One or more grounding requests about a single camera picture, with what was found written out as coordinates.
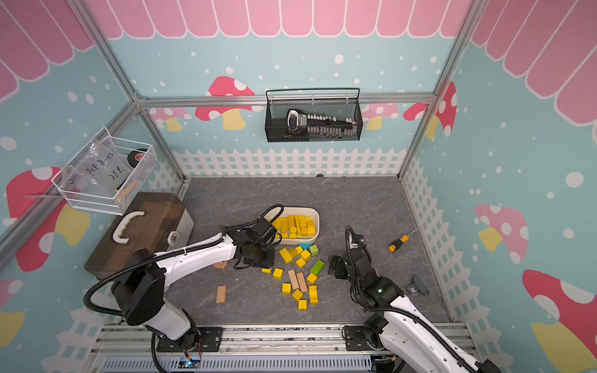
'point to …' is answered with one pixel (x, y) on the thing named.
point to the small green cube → (313, 249)
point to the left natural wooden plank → (294, 281)
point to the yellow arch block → (313, 294)
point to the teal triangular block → (305, 245)
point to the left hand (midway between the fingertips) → (268, 266)
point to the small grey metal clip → (417, 285)
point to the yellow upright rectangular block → (285, 256)
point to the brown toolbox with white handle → (153, 222)
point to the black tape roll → (134, 157)
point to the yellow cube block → (277, 273)
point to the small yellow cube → (311, 228)
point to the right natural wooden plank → (302, 282)
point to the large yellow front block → (267, 270)
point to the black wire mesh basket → (277, 131)
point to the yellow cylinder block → (291, 221)
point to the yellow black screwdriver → (403, 238)
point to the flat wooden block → (221, 294)
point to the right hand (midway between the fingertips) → (339, 258)
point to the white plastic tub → (297, 225)
